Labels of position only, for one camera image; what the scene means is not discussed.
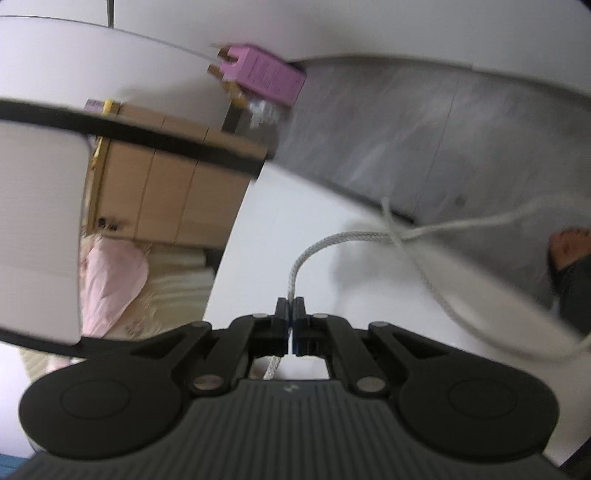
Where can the white shoelace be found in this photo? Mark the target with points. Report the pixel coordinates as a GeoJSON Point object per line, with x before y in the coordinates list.
{"type": "Point", "coordinates": [323, 242]}

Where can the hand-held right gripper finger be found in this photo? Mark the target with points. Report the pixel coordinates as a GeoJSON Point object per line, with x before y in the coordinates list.
{"type": "Point", "coordinates": [298, 323]}
{"type": "Point", "coordinates": [287, 323]}

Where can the white chair with black frame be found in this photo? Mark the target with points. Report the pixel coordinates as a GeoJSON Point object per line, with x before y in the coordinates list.
{"type": "Point", "coordinates": [277, 230]}

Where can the yellow packet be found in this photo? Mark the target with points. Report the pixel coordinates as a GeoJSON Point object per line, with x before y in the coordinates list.
{"type": "Point", "coordinates": [110, 107]}

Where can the pink pastel duvet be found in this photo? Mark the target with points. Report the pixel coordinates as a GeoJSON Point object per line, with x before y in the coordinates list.
{"type": "Point", "coordinates": [115, 277]}

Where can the brown cardboard box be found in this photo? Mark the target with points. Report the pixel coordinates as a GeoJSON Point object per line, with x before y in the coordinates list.
{"type": "Point", "coordinates": [233, 92]}

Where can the crumpled clear plastic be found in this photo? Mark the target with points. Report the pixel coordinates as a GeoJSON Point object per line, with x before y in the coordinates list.
{"type": "Point", "coordinates": [265, 110]}

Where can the pink carton box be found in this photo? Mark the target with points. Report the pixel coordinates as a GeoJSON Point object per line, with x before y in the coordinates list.
{"type": "Point", "coordinates": [263, 74]}

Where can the cream quilted bed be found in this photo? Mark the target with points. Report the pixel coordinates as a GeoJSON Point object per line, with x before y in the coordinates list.
{"type": "Point", "coordinates": [175, 281]}

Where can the wooden nightstand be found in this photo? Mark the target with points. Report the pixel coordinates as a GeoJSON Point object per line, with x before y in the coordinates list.
{"type": "Point", "coordinates": [175, 203]}

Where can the person's foot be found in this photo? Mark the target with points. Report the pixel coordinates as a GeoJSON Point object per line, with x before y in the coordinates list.
{"type": "Point", "coordinates": [570, 244]}

